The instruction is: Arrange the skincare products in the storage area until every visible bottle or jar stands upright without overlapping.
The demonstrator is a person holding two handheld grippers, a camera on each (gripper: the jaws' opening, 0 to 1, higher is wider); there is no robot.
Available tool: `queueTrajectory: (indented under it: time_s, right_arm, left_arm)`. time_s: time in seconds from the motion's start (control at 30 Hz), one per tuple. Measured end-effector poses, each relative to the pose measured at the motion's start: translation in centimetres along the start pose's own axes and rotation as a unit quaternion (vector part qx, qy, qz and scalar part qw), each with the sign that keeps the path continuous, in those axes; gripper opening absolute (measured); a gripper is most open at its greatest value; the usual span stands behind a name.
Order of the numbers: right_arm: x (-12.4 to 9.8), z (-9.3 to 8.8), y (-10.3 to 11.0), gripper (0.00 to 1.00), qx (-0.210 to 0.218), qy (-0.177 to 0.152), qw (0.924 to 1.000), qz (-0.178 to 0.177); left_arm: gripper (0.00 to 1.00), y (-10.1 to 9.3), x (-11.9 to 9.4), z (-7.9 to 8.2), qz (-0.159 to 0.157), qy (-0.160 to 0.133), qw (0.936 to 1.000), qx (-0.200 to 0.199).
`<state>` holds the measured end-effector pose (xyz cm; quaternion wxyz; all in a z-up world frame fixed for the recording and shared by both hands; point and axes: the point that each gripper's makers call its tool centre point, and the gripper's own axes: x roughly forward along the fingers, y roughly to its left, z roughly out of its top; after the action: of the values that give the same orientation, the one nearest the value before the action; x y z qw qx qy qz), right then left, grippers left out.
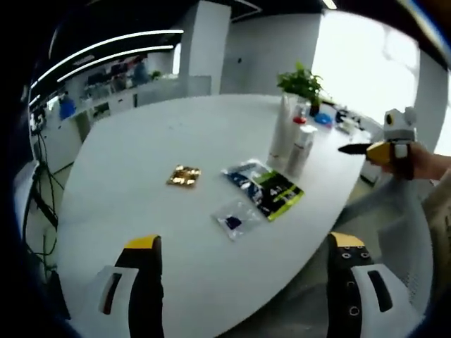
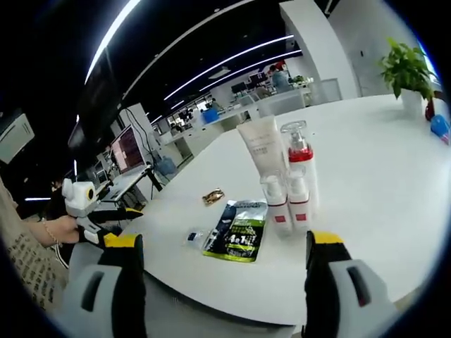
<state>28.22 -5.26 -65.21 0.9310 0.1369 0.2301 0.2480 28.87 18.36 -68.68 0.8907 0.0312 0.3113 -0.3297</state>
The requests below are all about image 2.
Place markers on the grey office chair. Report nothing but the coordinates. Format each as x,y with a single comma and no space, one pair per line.
84,254

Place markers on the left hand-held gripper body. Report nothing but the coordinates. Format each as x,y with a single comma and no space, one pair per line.
79,199

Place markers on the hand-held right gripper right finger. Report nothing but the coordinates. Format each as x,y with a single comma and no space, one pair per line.
324,292

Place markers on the blue storage bin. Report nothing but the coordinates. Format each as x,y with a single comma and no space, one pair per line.
211,116

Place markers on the person's left hand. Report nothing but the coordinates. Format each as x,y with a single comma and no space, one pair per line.
68,232

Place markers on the person's beige printed shirt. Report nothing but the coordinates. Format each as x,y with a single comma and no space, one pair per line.
24,267

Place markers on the small clear skincare sachet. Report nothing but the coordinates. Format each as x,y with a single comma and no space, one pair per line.
197,236

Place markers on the red collared white pump bottle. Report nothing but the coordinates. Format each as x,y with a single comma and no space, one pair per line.
306,158

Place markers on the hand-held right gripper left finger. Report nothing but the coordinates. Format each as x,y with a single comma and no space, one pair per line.
127,292

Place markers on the white skincare tube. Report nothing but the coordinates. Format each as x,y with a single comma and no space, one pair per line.
264,148

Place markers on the long curved ceiling light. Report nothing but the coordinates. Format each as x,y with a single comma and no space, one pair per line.
105,35

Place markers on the small white pump bottle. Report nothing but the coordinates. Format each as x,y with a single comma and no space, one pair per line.
278,214
299,207

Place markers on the green potted plant white pot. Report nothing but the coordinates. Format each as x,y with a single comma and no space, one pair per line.
408,70

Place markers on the ceiling light strip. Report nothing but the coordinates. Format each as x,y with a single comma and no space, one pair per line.
229,60
253,67

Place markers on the green black skincare sachet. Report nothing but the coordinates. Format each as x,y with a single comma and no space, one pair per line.
239,232

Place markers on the blue water jug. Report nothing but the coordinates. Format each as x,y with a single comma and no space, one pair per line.
165,167

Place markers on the white hanging panel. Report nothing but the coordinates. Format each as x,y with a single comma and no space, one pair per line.
15,139

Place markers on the black laptop stand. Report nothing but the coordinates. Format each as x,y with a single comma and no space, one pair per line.
155,181

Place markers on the gold foil skincare sachet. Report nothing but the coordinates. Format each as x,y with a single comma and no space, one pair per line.
213,197

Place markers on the dark red pot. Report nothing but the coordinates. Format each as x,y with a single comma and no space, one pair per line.
430,111

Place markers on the blue plastic object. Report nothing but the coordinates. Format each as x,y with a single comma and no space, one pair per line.
440,128

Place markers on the white office counter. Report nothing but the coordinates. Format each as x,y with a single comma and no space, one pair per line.
282,100

